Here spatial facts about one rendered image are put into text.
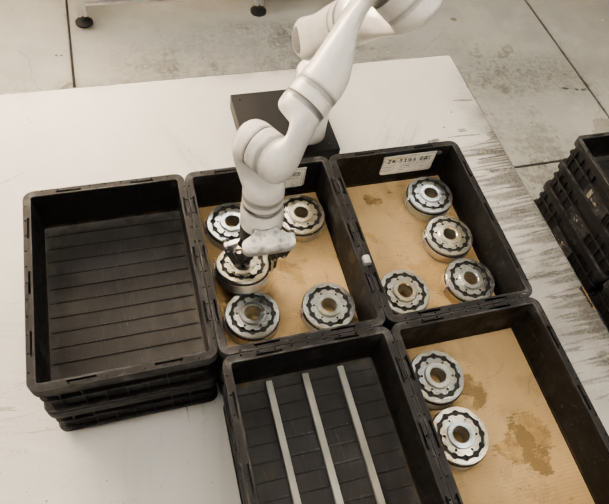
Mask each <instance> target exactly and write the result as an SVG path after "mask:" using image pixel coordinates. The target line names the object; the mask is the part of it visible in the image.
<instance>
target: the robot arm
mask: <svg viewBox="0 0 609 504"><path fill-rule="evenodd" d="M442 2H443V0H335V1H334V2H332V3H331V4H329V5H327V6H326V7H324V8H323V9H321V10H320V11H318V12H317V13H315V14H312V15H309V16H304V17H301V18H299V19H298V20H297V21H296V23H295V25H294V28H293V31H292V44H293V48H294V50H295V52H296V54H297V55H298V56H299V57H300V58H301V59H303V60H302V61H301V62H300V63H299V64H298V66H297V70H296V78H295V80H294V81H293V82H292V84H291V85H290V86H289V87H288V89H287V90H286V91H285V92H284V93H283V95H282V96H281V98H280V99H279V102H278V107H279V109H280V111H281V112H282V114H283V115H284V116H285V117H286V119H287V120H288V121H289V122H290V124H289V129H288V132H287V134H286V136H284V135H282V134H281V133H280V132H278V131H277V130H276V129H274V128H273V127H272V126H271V125H269V124H268V123H267V122H265V121H263V120H259V119H252V120H249V121H247V122H245V123H243V124H242V125H241V126H240V128H239V129H238V130H237V132H236V134H235V137H234V140H233V146H232V152H233V159H234V163H235V166H236V169H237V173H238V176H239V179H240V181H241V184H242V202H241V206H240V233H239V235H238V236H237V239H235V240H232V241H230V240H229V239H223V245H224V250H225V253H226V254H227V256H228V257H229V259H230V261H231V262H232V263H233V265H238V264H240V267H248V266H249V262H250V260H252V259H253V257H255V256H263V255H268V261H269V265H270V269H269V271H273V268H276V264H277V260H278V258H279V257H281V258H286V257H287V255H288V254H289V252H290V251H291V250H293V249H294V248H295V245H296V242H297V239H296V236H295V233H294V230H293V229H290V230H288V232H284V231H282V225H283V216H284V206H283V204H284V195H285V182H284V181H286V180H288V179H289V178H290V177H291V176H292V175H293V174H294V172H295V171H296V170H297V168H298V166H299V164H300V162H301V159H302V157H303V155H304V152H305V150H306V148H307V146H308V145H314V144H317V143H319V142H321V141H322V140H323V139H324V137H325V132H326V127H327V122H328V116H329V111H330V110H331V109H332V108H333V107H334V105H335V104H336V103H337V102H338V100H339V99H340V98H341V96H342V95H343V93H344V91H345V89H346V87H347V85H348V82H349V79H350V75H351V71H352V65H353V59H354V53H355V47H357V46H360V45H363V44H365V43H367V42H370V41H372V40H375V39H378V38H381V37H388V36H397V35H403V34H406V33H410V32H412V31H414V30H416V29H418V28H420V27H422V26H423V25H425V24H426V23H427V22H428V21H429V20H430V19H432V18H433V17H434V16H435V14H436V13H437V12H438V10H439V9H440V7H441V5H442ZM237 246H239V247H241V248H242V251H241V253H240V254H237V252H236V249H237V248H236V247H237Z"/></svg>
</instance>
